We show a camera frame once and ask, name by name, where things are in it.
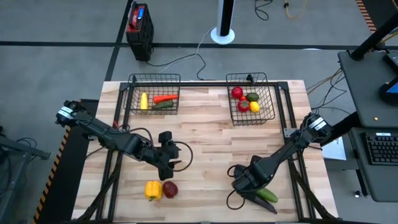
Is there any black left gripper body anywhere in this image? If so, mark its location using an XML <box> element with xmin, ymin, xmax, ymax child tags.
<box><xmin>144</xmin><ymin>142</ymin><xmax>182</xmax><ymax>171</ymax></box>

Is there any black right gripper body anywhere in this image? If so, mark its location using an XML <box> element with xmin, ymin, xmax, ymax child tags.
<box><xmin>231</xmin><ymin>154</ymin><xmax>274</xmax><ymax>195</ymax></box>

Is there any purple eggplant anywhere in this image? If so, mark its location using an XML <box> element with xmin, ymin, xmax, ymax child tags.
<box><xmin>245</xmin><ymin>194</ymin><xmax>278</xmax><ymax>215</ymax></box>

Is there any dark red apple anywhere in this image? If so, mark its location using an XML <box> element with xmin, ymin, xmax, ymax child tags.
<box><xmin>162</xmin><ymin>180</ymin><xmax>179</xmax><ymax>199</ymax></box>

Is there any yellow bell pepper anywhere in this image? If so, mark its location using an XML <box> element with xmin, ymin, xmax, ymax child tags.
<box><xmin>144</xmin><ymin>180</ymin><xmax>163</xmax><ymax>202</ymax></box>

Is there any dark green cucumber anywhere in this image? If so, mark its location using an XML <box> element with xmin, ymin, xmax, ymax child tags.
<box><xmin>151</xmin><ymin>100</ymin><xmax>175</xmax><ymax>110</ymax></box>

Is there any orange carrot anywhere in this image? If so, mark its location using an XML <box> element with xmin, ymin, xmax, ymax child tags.
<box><xmin>153</xmin><ymin>94</ymin><xmax>179</xmax><ymax>104</ymax></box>

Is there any yellow corn cob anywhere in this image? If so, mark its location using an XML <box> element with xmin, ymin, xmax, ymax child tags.
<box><xmin>140</xmin><ymin>91</ymin><xmax>149</xmax><ymax>111</ymax></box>

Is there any red tomato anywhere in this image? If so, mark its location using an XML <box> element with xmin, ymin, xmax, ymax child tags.
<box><xmin>238</xmin><ymin>99</ymin><xmax>251</xmax><ymax>113</ymax></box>

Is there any black hazard striped floor mat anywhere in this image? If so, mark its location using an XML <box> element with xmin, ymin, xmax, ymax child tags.
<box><xmin>356</xmin><ymin>0</ymin><xmax>398</xmax><ymax>34</ymax></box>
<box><xmin>30</xmin><ymin>98</ymin><xmax>100</xmax><ymax>224</ymax></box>

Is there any black diagonal strut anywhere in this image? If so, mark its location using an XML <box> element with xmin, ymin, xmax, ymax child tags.
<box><xmin>319</xmin><ymin>111</ymin><xmax>363</xmax><ymax>147</ymax></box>

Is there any red black battery box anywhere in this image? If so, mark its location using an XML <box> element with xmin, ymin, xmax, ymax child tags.
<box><xmin>126</xmin><ymin>1</ymin><xmax>155</xmax><ymax>62</ymax></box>

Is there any black keyboard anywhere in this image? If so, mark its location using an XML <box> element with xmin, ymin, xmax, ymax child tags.
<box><xmin>362</xmin><ymin>132</ymin><xmax>398</xmax><ymax>166</ymax></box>

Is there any grey metal stand base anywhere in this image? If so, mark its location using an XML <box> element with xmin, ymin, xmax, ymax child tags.
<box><xmin>0</xmin><ymin>126</ymin><xmax>51</xmax><ymax>215</ymax></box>

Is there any grey desk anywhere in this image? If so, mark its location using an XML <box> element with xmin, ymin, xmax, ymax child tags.
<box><xmin>338</xmin><ymin>49</ymin><xmax>398</xmax><ymax>203</ymax></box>

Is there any white black pillar stand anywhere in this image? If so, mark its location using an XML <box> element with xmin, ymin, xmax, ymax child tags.
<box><xmin>210</xmin><ymin>0</ymin><xmax>236</xmax><ymax>45</ymax></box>

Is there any blue screen device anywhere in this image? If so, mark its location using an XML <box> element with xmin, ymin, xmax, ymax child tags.
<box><xmin>378</xmin><ymin>76</ymin><xmax>398</xmax><ymax>106</ymax></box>

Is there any black laptop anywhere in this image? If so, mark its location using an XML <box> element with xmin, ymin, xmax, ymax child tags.
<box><xmin>382</xmin><ymin>51</ymin><xmax>398</xmax><ymax>74</ymax></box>

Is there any black vertical pole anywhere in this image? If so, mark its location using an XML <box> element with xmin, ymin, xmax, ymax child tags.
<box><xmin>350</xmin><ymin>12</ymin><xmax>398</xmax><ymax>62</ymax></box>

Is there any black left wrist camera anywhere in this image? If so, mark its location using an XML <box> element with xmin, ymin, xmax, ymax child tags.
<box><xmin>158</xmin><ymin>131</ymin><xmax>174</xmax><ymax>144</ymax></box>

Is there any black wire basket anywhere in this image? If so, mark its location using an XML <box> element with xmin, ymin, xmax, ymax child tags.
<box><xmin>226</xmin><ymin>72</ymin><xmax>277</xmax><ymax>126</ymax></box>
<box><xmin>123</xmin><ymin>73</ymin><xmax>182</xmax><ymax>116</ymax></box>

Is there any black metal table frame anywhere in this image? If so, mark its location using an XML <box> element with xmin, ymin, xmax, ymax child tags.
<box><xmin>73</xmin><ymin>80</ymin><xmax>338</xmax><ymax>223</ymax></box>

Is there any black floor cable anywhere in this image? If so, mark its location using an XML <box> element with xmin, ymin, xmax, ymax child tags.
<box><xmin>146</xmin><ymin>52</ymin><xmax>208</xmax><ymax>81</ymax></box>

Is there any white floor cable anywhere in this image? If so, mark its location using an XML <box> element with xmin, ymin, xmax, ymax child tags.
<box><xmin>159</xmin><ymin>26</ymin><xmax>216</xmax><ymax>75</ymax></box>

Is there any yellow black cable bundle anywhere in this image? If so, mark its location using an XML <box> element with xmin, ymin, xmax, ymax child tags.
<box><xmin>306</xmin><ymin>68</ymin><xmax>343</xmax><ymax>91</ymax></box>

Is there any black looped cable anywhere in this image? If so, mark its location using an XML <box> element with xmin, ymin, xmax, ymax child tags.
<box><xmin>254</xmin><ymin>0</ymin><xmax>274</xmax><ymax>21</ymax></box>

